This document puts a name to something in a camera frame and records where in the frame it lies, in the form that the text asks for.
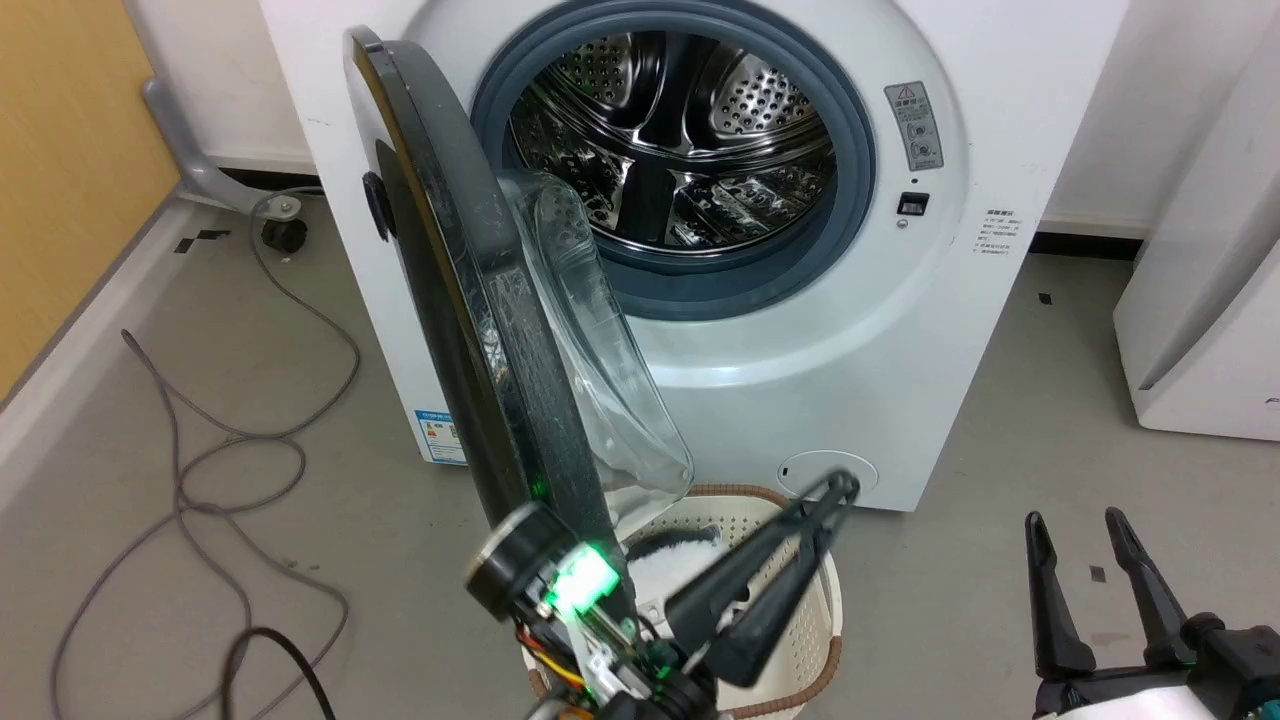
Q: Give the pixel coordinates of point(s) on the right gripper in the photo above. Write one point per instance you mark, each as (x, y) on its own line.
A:
(1230, 670)

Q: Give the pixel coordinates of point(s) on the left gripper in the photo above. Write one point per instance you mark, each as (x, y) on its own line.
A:
(560, 600)

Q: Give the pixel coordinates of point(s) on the black round washer door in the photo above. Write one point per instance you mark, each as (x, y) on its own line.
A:
(440, 250)

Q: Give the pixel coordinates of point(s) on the white front-load washing machine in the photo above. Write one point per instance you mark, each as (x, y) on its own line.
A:
(900, 350)

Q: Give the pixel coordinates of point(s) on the grey rubber door gasket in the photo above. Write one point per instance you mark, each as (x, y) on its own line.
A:
(852, 200)

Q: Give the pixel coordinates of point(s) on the black door latch socket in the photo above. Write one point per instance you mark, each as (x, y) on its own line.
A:
(913, 204)

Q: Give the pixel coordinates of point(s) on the cream perforated laundry basket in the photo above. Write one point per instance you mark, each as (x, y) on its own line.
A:
(740, 510)

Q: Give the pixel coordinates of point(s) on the round white filter cover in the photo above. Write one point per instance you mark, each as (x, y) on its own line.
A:
(800, 470)

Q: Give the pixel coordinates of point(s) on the white cabinet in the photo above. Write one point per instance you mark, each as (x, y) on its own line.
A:
(1220, 300)

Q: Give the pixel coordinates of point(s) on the blue energy label sticker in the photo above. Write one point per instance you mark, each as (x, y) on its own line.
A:
(441, 437)

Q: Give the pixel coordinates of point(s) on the grey warning label sticker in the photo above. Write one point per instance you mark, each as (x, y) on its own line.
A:
(914, 126)

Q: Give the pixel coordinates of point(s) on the steel perforated washer drum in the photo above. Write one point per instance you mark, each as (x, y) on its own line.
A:
(700, 100)

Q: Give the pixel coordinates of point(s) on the black caster wheel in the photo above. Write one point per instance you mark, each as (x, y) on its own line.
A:
(285, 235)

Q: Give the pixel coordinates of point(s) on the grey metal stand leg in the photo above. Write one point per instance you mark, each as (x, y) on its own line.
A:
(180, 140)

